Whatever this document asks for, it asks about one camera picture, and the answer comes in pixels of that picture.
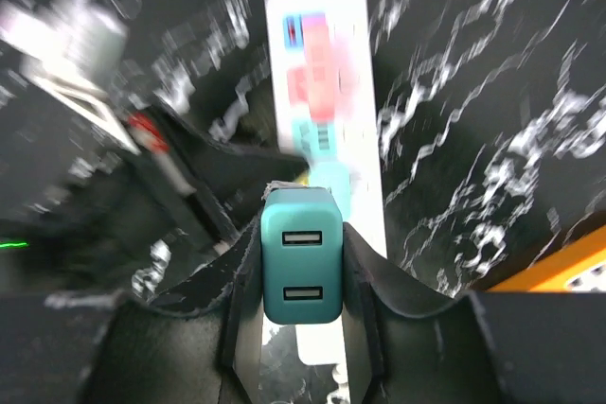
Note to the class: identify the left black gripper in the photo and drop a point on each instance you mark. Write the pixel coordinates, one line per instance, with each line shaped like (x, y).
(111, 215)

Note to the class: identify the yellow cube socket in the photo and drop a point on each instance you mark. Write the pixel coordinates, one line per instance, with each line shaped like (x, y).
(578, 267)

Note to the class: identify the white multicolour power strip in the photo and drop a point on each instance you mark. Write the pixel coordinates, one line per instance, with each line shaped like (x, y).
(351, 139)

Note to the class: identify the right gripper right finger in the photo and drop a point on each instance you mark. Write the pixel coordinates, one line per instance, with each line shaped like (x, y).
(406, 343)

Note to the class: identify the pink plug adapter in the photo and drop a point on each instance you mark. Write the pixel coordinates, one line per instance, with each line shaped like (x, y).
(326, 80)

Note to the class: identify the teal usb charger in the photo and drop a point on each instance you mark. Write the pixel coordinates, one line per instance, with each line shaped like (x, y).
(301, 236)

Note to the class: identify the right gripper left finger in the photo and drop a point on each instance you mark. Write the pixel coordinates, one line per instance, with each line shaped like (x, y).
(199, 342)

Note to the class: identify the green usb charger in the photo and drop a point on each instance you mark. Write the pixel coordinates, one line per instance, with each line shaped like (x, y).
(335, 177)

